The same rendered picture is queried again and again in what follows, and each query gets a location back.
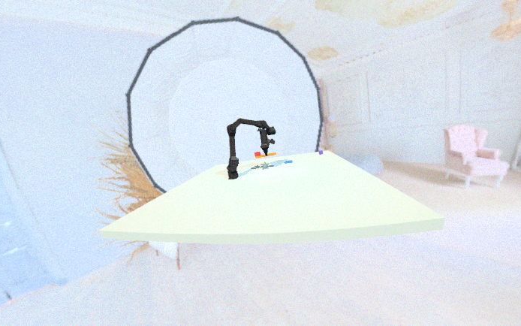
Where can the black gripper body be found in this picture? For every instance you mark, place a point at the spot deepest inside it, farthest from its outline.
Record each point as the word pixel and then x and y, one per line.
pixel 264 143

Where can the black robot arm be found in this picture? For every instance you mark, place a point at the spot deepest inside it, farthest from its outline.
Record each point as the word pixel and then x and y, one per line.
pixel 264 129

